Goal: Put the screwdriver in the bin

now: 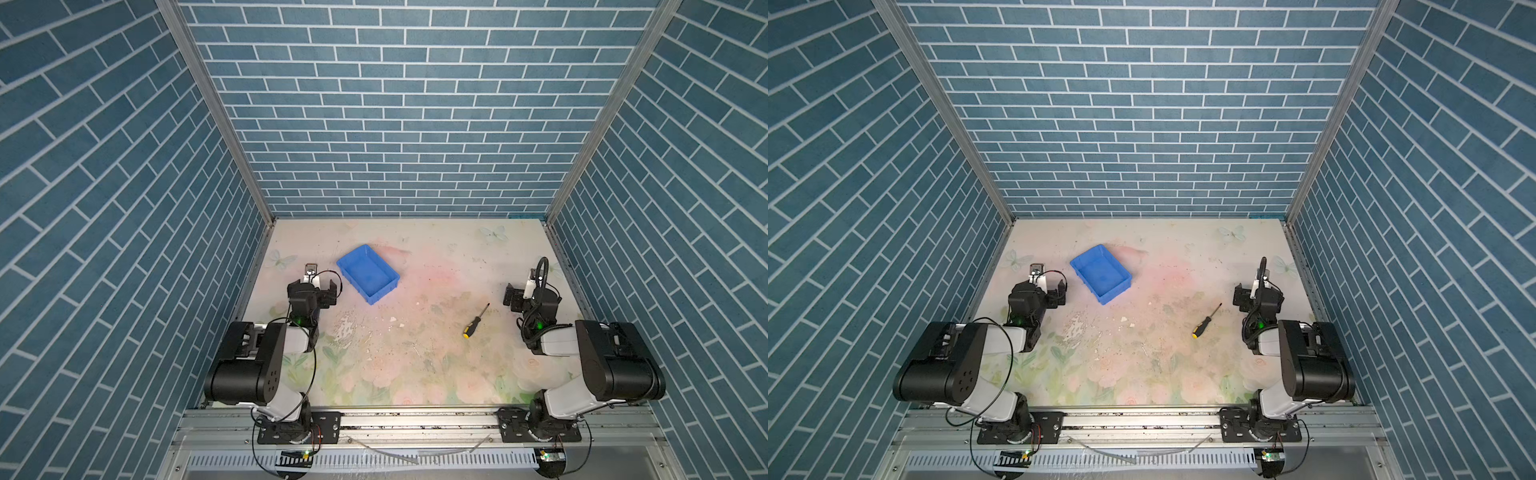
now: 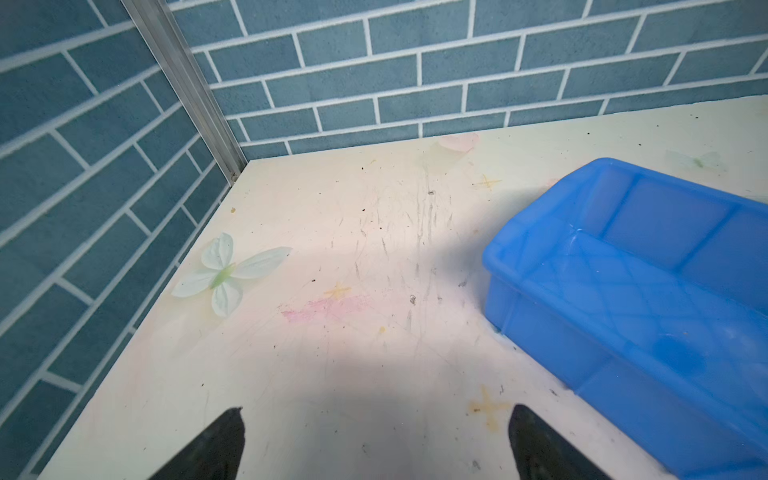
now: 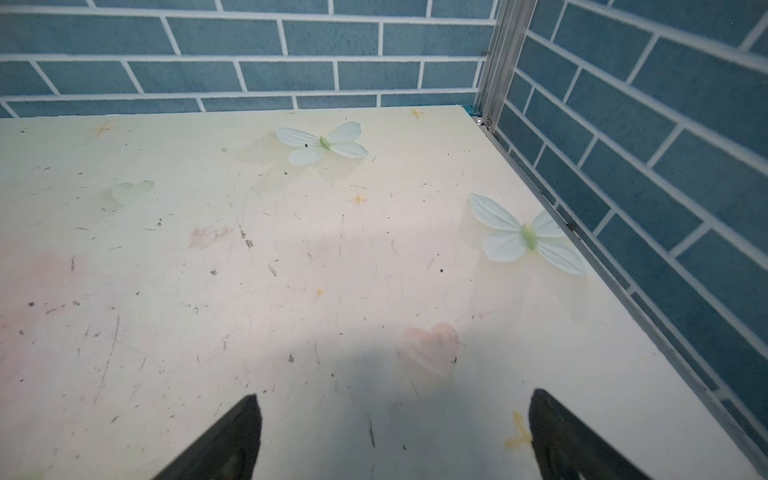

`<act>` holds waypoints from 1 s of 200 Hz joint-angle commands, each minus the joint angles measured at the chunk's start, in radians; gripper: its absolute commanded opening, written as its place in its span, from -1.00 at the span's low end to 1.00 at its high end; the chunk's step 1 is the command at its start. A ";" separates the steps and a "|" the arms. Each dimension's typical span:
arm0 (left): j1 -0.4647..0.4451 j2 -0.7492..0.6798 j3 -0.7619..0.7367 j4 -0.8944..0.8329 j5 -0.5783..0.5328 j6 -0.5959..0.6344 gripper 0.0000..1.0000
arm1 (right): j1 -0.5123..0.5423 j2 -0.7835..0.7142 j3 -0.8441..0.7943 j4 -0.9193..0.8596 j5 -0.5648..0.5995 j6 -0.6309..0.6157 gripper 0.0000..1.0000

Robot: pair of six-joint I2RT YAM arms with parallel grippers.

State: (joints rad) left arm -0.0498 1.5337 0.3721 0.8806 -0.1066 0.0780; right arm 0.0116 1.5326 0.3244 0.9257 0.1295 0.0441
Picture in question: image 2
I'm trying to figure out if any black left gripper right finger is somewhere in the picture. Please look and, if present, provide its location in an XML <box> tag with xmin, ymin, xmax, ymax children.
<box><xmin>508</xmin><ymin>404</ymin><xmax>610</xmax><ymax>480</ymax></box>

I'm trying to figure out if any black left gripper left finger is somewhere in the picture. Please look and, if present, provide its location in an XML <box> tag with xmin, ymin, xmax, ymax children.
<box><xmin>150</xmin><ymin>407</ymin><xmax>245</xmax><ymax>480</ymax></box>

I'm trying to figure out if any blue plastic bin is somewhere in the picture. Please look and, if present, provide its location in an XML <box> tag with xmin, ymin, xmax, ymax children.
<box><xmin>483</xmin><ymin>158</ymin><xmax>767</xmax><ymax>479</ymax></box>

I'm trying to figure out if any aluminium corner post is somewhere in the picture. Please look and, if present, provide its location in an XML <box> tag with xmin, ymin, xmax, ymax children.
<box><xmin>122</xmin><ymin>0</ymin><xmax>247</xmax><ymax>184</ymax></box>

